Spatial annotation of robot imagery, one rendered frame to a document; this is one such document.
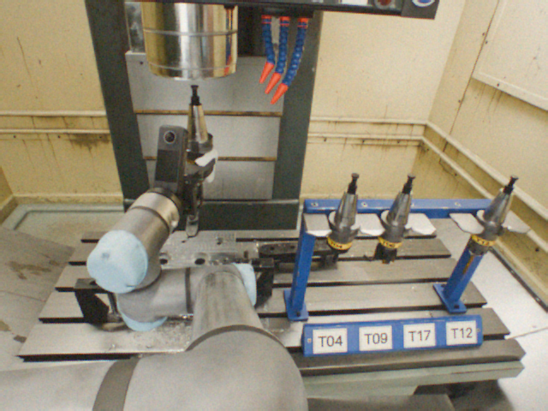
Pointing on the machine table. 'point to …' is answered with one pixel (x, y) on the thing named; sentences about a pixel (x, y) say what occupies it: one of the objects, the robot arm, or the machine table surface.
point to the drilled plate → (190, 249)
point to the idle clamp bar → (294, 252)
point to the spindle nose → (190, 39)
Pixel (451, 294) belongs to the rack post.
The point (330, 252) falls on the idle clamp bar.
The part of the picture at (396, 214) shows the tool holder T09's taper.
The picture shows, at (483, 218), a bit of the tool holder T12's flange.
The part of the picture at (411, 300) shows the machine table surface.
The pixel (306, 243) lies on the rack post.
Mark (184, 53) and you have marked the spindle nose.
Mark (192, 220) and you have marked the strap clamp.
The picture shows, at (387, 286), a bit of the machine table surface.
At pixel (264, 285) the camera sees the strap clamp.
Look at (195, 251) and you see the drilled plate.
